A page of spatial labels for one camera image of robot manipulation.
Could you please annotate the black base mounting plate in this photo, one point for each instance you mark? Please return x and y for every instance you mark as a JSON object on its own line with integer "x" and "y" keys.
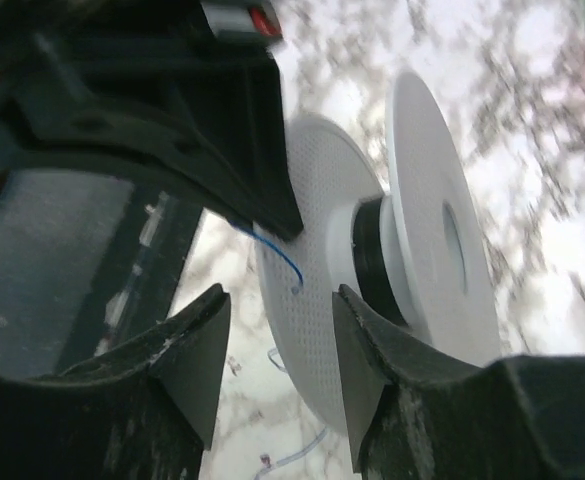
{"x": 135, "y": 282}

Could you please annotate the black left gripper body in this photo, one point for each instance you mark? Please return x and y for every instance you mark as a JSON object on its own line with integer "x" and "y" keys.
{"x": 73, "y": 31}

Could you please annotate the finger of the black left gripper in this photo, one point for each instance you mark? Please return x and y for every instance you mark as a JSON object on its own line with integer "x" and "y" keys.
{"x": 211, "y": 132}

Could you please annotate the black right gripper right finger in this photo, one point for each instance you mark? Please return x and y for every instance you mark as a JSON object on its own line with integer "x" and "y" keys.
{"x": 413, "y": 412}

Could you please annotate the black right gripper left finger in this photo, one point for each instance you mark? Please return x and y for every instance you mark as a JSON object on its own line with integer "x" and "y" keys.
{"x": 144, "y": 410}

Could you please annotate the white perforated cable spool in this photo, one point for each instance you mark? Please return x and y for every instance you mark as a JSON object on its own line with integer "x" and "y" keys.
{"x": 413, "y": 252}

